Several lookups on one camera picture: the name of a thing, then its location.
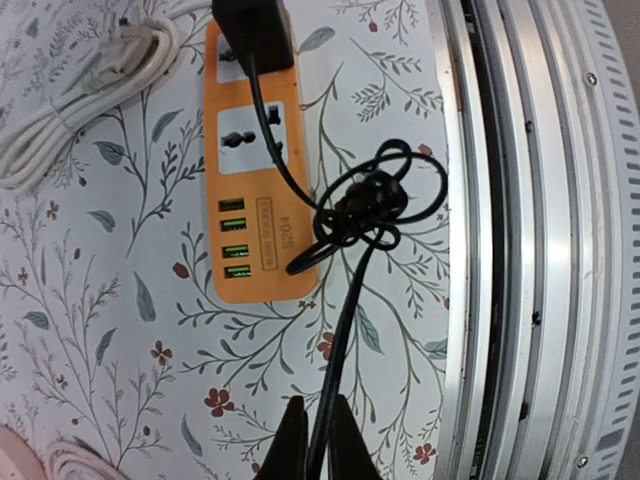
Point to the black adapter with cable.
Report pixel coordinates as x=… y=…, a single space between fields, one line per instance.
x=366 y=204

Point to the front aluminium rail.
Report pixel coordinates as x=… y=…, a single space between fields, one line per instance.
x=542 y=141

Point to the pink round power strip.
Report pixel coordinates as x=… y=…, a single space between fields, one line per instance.
x=18 y=461

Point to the floral table mat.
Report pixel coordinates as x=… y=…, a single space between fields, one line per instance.
x=112 y=333

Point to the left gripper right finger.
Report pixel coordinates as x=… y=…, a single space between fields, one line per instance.
x=349 y=458

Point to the orange power strip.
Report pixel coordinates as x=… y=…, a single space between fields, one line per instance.
x=257 y=225

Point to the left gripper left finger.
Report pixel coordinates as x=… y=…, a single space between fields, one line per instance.
x=286 y=457

